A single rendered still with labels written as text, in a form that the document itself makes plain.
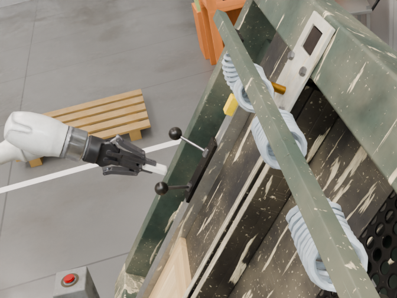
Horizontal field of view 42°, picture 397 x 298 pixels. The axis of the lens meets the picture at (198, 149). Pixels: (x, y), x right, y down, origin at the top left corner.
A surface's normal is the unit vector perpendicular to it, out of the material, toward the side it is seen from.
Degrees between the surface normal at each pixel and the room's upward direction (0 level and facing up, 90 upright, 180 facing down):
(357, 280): 34
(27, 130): 60
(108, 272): 0
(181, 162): 90
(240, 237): 90
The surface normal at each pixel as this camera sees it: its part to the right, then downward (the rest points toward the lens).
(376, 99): -0.91, -0.28
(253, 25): 0.11, 0.52
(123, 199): -0.18, -0.83
